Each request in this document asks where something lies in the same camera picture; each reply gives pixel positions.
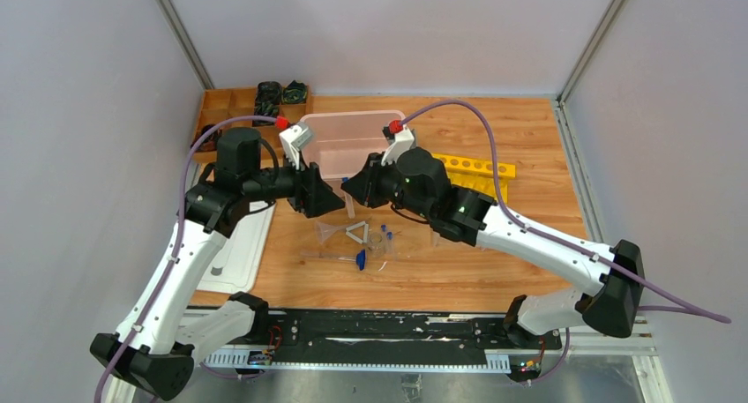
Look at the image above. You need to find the pink plastic bin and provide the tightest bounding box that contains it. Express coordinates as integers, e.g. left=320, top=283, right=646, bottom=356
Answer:
left=301, top=110, right=404, bottom=198

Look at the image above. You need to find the green patterned fabric roll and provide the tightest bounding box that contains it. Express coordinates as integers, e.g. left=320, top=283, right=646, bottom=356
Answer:
left=281, top=80, right=309, bottom=105

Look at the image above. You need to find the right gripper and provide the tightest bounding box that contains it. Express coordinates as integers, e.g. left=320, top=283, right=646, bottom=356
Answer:
left=342, top=152, right=434, bottom=222

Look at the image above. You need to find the graduated cylinder blue base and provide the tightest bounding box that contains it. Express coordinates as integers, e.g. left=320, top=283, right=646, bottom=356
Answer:
left=300, top=250, right=367, bottom=271

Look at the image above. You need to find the wooden compartment tray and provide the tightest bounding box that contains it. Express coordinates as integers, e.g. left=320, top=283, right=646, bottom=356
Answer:
left=188, top=87, right=313, bottom=163

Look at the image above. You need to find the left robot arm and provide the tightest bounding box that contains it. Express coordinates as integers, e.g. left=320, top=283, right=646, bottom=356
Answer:
left=90, top=123, right=345, bottom=401

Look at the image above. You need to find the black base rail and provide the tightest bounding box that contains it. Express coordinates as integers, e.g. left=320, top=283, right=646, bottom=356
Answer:
left=213, top=308, right=564, bottom=367

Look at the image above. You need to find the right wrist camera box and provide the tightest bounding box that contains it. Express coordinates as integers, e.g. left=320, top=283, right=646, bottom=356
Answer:
left=381, top=120, right=416, bottom=166

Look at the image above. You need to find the small glass beaker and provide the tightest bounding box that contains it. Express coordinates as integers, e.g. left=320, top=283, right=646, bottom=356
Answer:
left=366, top=231, right=387, bottom=258

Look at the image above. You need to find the clear plastic funnel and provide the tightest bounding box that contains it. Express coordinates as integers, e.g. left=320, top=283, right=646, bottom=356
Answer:
left=315, top=221, right=351, bottom=244

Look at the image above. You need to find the white plastic lid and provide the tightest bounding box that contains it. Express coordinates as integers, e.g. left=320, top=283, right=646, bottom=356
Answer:
left=197, top=202, right=275, bottom=295

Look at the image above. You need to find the white clay triangle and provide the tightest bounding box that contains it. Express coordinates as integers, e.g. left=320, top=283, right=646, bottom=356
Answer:
left=345, top=220, right=370, bottom=245

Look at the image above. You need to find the black fabric roll back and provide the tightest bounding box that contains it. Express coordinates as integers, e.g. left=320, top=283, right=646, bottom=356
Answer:
left=254, top=81, right=283, bottom=117

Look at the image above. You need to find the yellow test tube rack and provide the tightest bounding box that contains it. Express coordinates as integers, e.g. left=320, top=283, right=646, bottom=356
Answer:
left=432, top=153, right=516, bottom=204

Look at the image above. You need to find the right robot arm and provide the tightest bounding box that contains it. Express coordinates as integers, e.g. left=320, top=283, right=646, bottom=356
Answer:
left=341, top=147, right=643, bottom=348

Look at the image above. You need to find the dark fabric roll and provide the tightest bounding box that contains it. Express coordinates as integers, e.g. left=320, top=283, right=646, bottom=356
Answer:
left=192, top=124, right=222, bottom=153

